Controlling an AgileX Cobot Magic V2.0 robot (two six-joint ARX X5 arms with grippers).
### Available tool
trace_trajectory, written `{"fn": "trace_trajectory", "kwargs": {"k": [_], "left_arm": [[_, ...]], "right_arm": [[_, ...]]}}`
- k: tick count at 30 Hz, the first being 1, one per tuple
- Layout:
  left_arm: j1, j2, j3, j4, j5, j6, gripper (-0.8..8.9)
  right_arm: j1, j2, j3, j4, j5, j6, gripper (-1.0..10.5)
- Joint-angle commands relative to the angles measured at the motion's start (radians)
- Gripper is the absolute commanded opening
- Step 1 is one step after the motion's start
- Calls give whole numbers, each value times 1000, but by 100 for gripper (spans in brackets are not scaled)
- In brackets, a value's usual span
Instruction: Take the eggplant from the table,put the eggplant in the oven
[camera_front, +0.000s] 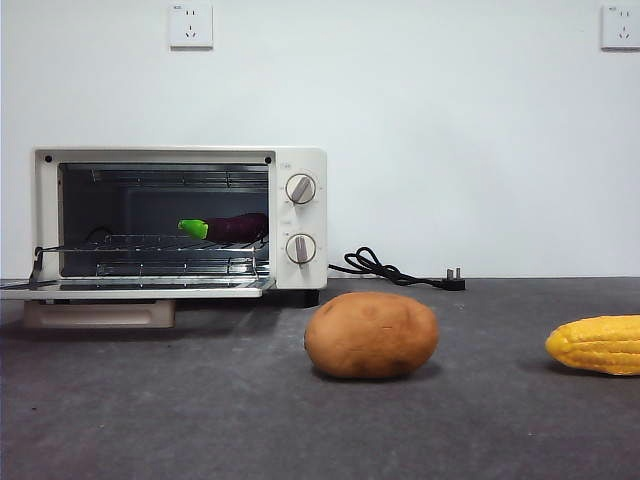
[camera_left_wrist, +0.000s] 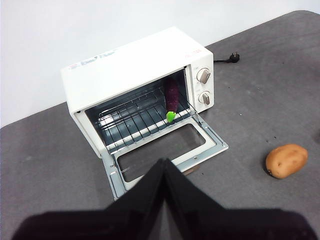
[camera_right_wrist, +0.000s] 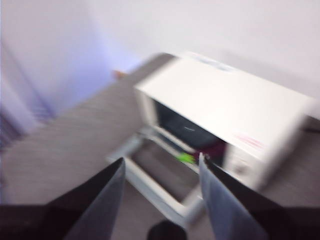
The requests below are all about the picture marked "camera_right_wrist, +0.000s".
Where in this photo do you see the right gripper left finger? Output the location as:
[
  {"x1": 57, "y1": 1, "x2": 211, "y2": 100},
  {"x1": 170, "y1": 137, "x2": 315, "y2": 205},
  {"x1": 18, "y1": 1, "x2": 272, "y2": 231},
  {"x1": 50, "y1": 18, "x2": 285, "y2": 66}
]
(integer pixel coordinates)
[{"x1": 0, "y1": 157, "x2": 126, "y2": 240}]

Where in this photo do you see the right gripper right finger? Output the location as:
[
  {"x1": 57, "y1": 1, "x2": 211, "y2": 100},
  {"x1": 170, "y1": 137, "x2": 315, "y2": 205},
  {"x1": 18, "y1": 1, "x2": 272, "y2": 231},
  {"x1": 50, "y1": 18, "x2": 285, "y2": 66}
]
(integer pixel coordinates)
[{"x1": 199, "y1": 152, "x2": 320, "y2": 240}]

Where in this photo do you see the purple eggplant with green stem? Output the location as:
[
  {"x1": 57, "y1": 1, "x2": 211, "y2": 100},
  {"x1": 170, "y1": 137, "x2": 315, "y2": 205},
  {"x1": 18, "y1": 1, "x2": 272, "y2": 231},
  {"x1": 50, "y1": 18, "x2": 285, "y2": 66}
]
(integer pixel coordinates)
[{"x1": 178, "y1": 142, "x2": 227, "y2": 167}]

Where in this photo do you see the oven door with beige handle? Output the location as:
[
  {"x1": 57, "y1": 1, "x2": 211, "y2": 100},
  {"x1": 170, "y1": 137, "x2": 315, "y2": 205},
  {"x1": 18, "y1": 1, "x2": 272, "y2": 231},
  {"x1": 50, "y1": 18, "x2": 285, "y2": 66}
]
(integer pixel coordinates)
[{"x1": 107, "y1": 129, "x2": 208, "y2": 230}]

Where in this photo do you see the white Toshiba toaster oven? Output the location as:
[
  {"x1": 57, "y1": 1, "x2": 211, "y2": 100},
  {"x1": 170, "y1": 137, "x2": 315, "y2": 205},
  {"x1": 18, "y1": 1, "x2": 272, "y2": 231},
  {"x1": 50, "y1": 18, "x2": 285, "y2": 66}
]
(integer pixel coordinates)
[{"x1": 107, "y1": 51, "x2": 318, "y2": 230}]

